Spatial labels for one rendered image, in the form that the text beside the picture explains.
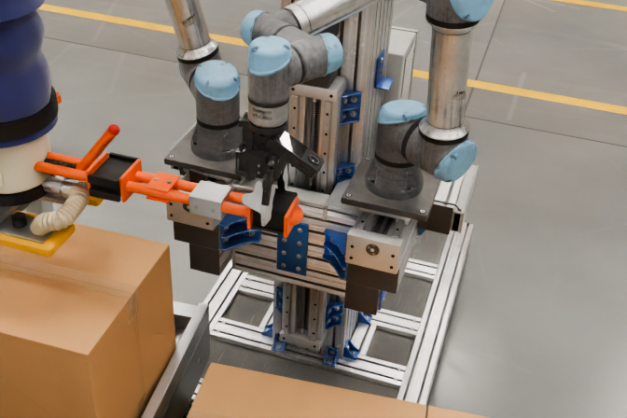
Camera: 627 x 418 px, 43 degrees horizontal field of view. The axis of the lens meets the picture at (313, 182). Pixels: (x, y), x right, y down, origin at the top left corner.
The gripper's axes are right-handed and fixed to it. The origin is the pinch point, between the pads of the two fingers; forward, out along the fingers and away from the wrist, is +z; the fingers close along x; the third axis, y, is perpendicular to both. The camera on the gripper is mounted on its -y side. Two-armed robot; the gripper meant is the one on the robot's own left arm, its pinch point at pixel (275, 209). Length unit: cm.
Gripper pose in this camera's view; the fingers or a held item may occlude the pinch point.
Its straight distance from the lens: 160.0
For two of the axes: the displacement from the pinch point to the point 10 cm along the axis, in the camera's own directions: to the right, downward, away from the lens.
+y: -9.5, -2.1, 2.3
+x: -3.1, 5.2, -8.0
